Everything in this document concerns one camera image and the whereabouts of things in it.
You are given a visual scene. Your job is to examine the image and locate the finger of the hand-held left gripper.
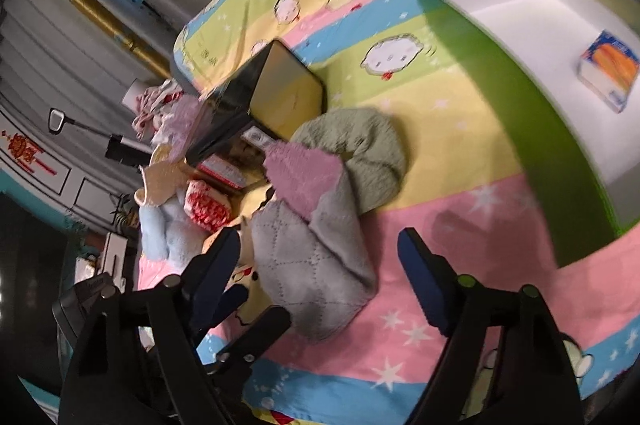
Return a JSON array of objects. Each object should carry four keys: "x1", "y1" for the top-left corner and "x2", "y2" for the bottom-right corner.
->
[
  {"x1": 205, "y1": 286, "x2": 250, "y2": 326},
  {"x1": 207, "y1": 305, "x2": 292, "y2": 376}
]

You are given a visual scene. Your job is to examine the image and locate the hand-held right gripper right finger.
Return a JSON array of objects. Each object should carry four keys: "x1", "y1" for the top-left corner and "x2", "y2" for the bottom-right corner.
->
[{"x1": 397, "y1": 227, "x2": 586, "y2": 425}]

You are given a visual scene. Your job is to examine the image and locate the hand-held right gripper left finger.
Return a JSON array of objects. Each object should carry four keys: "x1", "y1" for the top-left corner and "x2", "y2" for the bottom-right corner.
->
[{"x1": 59, "y1": 228, "x2": 242, "y2": 425}]

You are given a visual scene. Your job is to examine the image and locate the light blue cloth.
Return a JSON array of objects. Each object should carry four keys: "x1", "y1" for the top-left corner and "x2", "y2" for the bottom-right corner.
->
[{"x1": 137, "y1": 192, "x2": 211, "y2": 266}]

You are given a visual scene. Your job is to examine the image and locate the grey quilted cloth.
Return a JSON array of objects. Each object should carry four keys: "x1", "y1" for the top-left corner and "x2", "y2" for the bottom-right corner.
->
[{"x1": 250, "y1": 177, "x2": 377, "y2": 343}]

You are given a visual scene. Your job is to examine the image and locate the pink fluffy cloth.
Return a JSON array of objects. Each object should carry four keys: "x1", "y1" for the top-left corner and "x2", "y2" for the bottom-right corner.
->
[{"x1": 262, "y1": 141, "x2": 343, "y2": 223}]

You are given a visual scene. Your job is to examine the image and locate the green fluffy cloth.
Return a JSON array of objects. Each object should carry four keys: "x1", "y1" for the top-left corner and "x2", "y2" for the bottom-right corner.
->
[{"x1": 290, "y1": 107, "x2": 407, "y2": 213}]

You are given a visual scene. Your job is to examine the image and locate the black storage box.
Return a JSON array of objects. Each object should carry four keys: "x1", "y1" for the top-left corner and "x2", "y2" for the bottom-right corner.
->
[{"x1": 185, "y1": 39, "x2": 326, "y2": 166}]

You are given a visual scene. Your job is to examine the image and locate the green storage box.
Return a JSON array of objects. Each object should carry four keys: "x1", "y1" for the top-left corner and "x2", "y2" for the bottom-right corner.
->
[{"x1": 409, "y1": 0, "x2": 640, "y2": 268}]

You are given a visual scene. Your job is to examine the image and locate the cartoon print plush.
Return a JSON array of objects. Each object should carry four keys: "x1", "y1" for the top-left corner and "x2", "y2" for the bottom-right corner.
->
[{"x1": 222, "y1": 267, "x2": 281, "y2": 331}]

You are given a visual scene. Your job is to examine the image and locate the red white patterned cloth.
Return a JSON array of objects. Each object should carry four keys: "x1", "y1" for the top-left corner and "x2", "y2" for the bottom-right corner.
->
[{"x1": 184, "y1": 179, "x2": 233, "y2": 233}]

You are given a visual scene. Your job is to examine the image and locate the red flat packet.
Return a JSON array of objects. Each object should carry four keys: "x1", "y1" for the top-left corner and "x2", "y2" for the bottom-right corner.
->
[{"x1": 195, "y1": 155, "x2": 251, "y2": 188}]

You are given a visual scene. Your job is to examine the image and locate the potted plant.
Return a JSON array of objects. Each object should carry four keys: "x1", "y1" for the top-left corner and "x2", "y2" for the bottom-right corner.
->
[{"x1": 107, "y1": 195, "x2": 141, "y2": 233}]

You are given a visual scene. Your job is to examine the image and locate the cream ruffled cloth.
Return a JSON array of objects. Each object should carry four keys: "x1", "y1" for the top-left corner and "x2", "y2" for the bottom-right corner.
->
[{"x1": 137, "y1": 144, "x2": 188, "y2": 208}]

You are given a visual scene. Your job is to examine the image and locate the striped cartoon printed blanket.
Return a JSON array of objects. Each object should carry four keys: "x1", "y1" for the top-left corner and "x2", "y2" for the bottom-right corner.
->
[{"x1": 137, "y1": 0, "x2": 640, "y2": 425}]

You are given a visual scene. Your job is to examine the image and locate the small tissue packet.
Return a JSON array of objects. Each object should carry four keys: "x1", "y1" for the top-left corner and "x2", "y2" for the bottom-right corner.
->
[{"x1": 242, "y1": 127, "x2": 278, "y2": 150}]

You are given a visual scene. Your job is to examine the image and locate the lilac fluffy cloth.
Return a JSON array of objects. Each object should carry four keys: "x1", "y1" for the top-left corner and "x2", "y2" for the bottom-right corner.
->
[{"x1": 150, "y1": 95, "x2": 203, "y2": 146}]

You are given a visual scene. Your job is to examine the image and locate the red and white cloth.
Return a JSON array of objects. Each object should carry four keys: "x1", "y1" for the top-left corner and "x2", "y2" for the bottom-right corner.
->
[{"x1": 131, "y1": 80, "x2": 183, "y2": 140}]

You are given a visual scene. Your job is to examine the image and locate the white cup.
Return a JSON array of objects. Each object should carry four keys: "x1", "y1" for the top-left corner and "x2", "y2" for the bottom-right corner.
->
[{"x1": 122, "y1": 78, "x2": 148, "y2": 110}]

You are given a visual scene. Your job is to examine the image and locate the orange tissue pack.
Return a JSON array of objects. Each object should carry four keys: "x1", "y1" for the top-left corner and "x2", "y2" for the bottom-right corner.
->
[{"x1": 578, "y1": 30, "x2": 640, "y2": 114}]

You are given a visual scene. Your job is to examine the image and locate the black stand with handle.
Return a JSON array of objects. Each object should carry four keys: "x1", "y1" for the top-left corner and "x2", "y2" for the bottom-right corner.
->
[{"x1": 48, "y1": 107, "x2": 151, "y2": 166}]

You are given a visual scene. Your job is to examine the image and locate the red wall ornament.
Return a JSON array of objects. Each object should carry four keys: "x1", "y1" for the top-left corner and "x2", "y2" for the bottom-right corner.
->
[{"x1": 2, "y1": 130, "x2": 58, "y2": 176}]

